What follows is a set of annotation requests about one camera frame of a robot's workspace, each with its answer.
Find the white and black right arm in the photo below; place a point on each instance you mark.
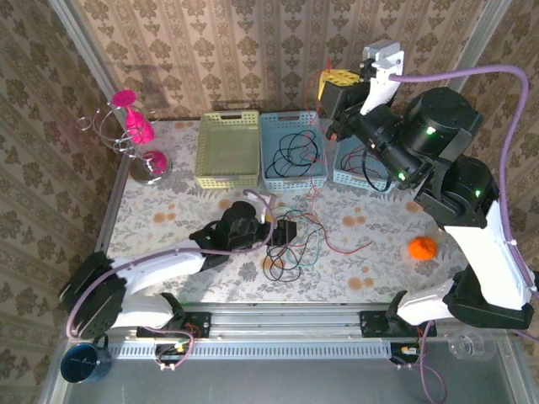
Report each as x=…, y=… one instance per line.
x=484, y=261

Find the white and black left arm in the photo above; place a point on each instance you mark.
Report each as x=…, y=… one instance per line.
x=160, y=265

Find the floral tablecloth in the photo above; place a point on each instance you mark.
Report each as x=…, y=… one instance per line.
x=189, y=210

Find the light blue perforated basket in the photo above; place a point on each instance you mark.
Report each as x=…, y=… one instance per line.
x=345, y=180
x=290, y=184

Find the pale yellow perforated basket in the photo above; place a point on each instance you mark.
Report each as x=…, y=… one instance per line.
x=227, y=155

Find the pink goblet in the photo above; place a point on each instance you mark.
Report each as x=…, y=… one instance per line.
x=156, y=163
x=139, y=126

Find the orange ball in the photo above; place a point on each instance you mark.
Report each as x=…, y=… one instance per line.
x=422, y=248

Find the dark blue mug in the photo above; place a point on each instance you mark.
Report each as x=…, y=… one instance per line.
x=80, y=362

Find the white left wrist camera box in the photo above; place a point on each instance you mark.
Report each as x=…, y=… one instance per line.
x=269, y=204

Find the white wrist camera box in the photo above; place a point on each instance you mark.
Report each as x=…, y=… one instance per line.
x=269, y=204
x=381, y=59

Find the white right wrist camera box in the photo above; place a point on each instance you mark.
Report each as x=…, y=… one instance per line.
x=381, y=59

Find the aluminium mounting rail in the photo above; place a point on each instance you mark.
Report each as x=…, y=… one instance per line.
x=286, y=322

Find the aluminium cage frame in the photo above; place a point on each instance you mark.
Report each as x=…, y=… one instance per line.
x=86, y=50

